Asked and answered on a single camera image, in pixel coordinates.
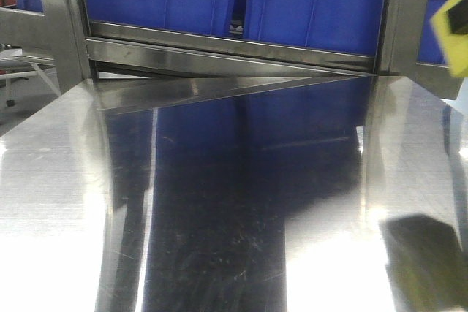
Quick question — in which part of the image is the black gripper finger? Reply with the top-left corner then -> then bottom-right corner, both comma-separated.
447,0 -> 468,34

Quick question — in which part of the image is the yellow foam block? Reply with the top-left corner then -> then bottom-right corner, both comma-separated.
431,0 -> 467,78

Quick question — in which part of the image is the stainless steel shelf rack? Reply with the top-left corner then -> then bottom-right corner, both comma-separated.
0,0 -> 465,101

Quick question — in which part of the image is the blue plastic bin centre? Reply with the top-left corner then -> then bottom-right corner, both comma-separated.
243,0 -> 383,56

